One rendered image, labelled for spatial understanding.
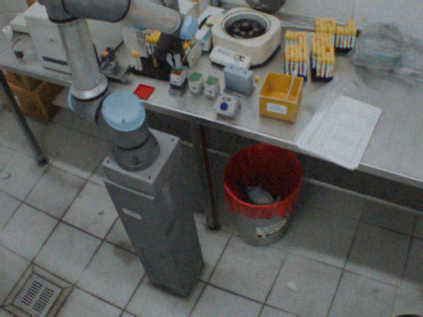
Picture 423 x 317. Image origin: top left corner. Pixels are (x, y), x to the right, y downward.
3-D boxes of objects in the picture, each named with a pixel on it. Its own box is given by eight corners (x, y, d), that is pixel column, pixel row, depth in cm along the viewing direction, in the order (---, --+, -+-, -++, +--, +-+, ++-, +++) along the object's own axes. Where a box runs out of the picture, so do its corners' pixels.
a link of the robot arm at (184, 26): (106, -25, 100) (206, 14, 143) (74, -33, 105) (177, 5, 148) (88, 24, 103) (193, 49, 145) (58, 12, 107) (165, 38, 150)
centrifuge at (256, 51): (201, 60, 191) (197, 37, 182) (238, 24, 206) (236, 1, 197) (252, 79, 181) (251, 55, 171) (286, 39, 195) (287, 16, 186)
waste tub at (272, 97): (258, 115, 168) (258, 95, 161) (267, 91, 176) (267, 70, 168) (294, 124, 164) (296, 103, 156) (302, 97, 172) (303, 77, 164)
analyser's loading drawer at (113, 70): (83, 73, 193) (80, 63, 189) (93, 62, 196) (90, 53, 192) (124, 82, 185) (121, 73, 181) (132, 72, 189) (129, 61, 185)
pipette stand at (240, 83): (223, 91, 178) (221, 71, 171) (232, 80, 182) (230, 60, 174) (246, 100, 174) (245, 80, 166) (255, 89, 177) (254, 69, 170)
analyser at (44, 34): (42, 67, 203) (21, 13, 180) (76, 31, 218) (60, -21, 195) (94, 80, 191) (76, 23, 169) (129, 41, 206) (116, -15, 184)
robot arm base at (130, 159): (139, 179, 147) (132, 160, 139) (105, 158, 153) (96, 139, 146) (169, 145, 153) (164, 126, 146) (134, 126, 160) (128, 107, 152)
